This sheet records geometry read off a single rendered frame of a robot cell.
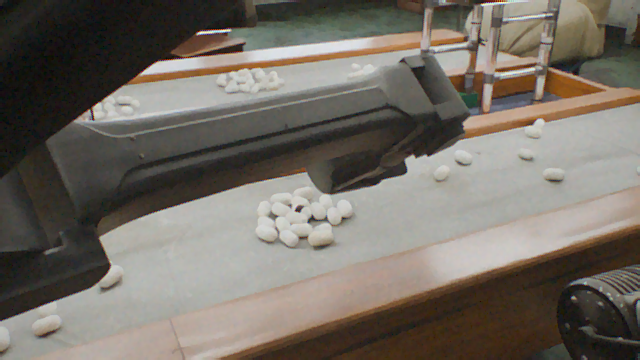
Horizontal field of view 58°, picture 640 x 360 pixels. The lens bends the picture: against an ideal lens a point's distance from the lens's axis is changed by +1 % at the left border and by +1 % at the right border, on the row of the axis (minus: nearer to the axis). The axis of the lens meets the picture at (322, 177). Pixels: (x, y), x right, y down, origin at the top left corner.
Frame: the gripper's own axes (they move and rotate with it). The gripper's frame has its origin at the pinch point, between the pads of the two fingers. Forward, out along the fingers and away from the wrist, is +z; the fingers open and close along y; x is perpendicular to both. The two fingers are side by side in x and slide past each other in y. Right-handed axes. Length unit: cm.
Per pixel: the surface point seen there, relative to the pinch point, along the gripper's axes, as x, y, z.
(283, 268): 9.8, 7.9, 8.5
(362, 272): 13.2, 0.2, 0.4
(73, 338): 11.1, 35.0, 6.6
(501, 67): -29, -81, 53
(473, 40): -34, -68, 46
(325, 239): 7.3, 0.4, 9.4
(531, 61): -29, -92, 54
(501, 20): -28, -54, 20
